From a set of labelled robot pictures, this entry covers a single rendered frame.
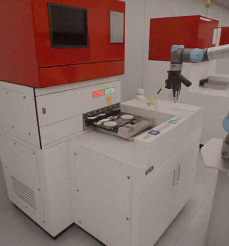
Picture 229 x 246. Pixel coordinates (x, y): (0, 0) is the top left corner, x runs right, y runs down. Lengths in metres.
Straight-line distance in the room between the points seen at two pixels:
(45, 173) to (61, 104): 0.48
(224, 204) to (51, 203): 1.18
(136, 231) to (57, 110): 0.91
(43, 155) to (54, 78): 0.51
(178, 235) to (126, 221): 0.67
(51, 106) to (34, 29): 0.46
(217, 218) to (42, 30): 1.60
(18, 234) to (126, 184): 1.13
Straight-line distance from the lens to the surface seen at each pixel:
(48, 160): 1.59
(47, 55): 1.39
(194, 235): 2.13
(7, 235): 2.21
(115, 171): 1.38
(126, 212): 1.49
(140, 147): 1.27
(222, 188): 1.63
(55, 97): 1.50
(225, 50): 1.48
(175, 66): 1.48
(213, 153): 1.53
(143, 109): 1.87
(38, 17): 1.37
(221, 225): 1.79
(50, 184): 1.67
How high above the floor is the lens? 1.47
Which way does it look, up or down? 20 degrees down
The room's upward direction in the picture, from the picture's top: straight up
